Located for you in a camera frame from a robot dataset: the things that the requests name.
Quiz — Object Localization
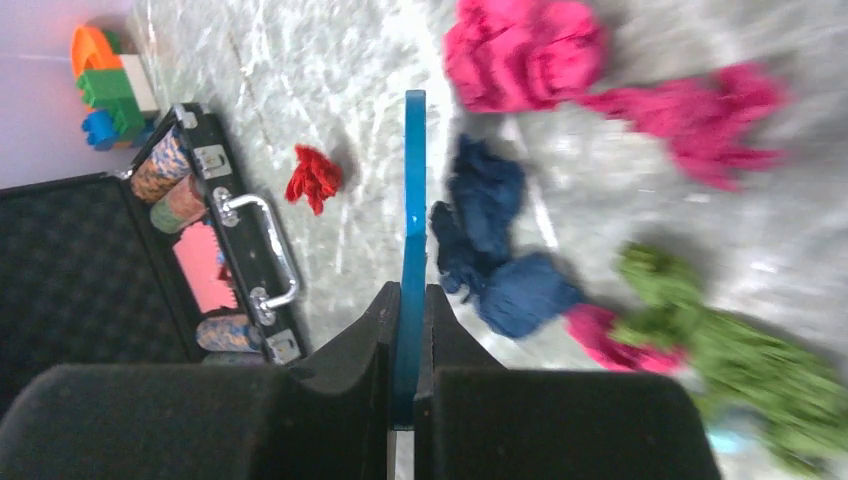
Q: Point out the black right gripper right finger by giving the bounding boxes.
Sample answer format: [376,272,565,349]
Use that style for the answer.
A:
[414,285,720,480]

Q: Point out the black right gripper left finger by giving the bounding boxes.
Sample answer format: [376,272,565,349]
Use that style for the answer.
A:
[1,282,400,479]

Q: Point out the blue hand brush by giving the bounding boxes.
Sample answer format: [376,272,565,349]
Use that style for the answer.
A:
[391,90,427,431]

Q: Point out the magenta scrap under scoop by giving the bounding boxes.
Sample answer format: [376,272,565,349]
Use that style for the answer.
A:
[564,304,686,374]

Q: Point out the small dark blue paper scrap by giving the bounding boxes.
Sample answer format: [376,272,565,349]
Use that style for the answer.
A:
[430,134,525,296]

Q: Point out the black poker chip case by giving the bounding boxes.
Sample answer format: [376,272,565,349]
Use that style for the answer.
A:
[1,103,307,407]

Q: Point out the red crumpled paper scrap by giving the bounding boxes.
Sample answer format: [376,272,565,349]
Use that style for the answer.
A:
[284,144,344,216]

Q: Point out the teal paper scrap left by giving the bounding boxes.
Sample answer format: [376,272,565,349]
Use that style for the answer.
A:
[706,427,759,455]

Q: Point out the green crumpled paper scrap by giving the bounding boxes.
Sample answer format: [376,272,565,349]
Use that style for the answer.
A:
[611,242,847,477]

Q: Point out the pink crumpled paper scrap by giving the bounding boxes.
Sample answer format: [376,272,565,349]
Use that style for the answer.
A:
[443,1,788,191]

